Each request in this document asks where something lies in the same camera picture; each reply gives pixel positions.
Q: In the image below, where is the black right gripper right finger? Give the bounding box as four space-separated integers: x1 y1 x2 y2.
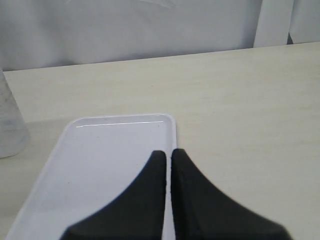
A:
170 148 291 240

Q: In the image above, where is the white rectangular tray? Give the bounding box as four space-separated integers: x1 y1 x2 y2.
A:
6 113 177 240

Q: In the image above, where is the clear plastic tall container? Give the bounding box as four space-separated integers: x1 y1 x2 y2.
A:
0 71 30 158

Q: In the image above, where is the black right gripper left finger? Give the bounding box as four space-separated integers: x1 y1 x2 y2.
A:
61 150 167 240

